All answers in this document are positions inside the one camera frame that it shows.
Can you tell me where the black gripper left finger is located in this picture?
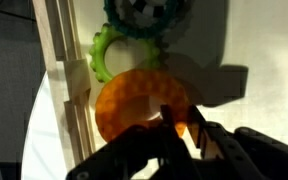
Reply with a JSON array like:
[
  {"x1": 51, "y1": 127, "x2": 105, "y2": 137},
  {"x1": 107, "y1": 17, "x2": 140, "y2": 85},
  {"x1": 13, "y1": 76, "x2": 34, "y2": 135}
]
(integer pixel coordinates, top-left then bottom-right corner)
[{"x1": 65, "y1": 105, "x2": 203, "y2": 180}]

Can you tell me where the light wooden slatted crate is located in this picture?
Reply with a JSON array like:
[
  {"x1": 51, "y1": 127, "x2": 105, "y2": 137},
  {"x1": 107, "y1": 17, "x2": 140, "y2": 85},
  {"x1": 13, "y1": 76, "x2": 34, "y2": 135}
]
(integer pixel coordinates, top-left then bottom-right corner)
[{"x1": 32, "y1": 0, "x2": 288, "y2": 180}]

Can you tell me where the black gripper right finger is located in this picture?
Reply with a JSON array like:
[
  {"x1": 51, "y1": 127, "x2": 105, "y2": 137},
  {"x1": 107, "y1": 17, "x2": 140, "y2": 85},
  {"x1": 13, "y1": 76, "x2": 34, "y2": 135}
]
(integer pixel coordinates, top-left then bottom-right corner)
[{"x1": 186, "y1": 105, "x2": 288, "y2": 180}]

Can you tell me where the black white checkered ring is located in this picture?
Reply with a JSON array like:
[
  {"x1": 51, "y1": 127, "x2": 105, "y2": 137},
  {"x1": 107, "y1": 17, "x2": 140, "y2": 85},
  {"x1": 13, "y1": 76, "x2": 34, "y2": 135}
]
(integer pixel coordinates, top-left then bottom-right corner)
[{"x1": 117, "y1": 0, "x2": 172, "y2": 20}]

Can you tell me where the light green bumpy ring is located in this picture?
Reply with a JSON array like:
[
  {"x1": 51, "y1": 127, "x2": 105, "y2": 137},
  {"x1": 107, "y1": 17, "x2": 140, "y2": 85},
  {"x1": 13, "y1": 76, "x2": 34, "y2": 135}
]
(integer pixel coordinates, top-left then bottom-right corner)
[{"x1": 88, "y1": 23, "x2": 164, "y2": 84}]

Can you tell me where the dark green bumpy ring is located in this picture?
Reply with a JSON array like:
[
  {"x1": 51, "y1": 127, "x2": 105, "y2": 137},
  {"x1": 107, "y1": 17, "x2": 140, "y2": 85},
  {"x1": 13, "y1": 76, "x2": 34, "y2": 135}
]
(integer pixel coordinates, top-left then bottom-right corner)
[{"x1": 103, "y1": 0, "x2": 186, "y2": 40}]

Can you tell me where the orange bumpy rubber ring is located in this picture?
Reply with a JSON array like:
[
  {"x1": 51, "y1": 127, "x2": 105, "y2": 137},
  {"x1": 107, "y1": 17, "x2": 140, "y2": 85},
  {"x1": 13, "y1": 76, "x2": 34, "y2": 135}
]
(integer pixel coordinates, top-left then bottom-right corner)
[{"x1": 94, "y1": 69, "x2": 191, "y2": 144}]

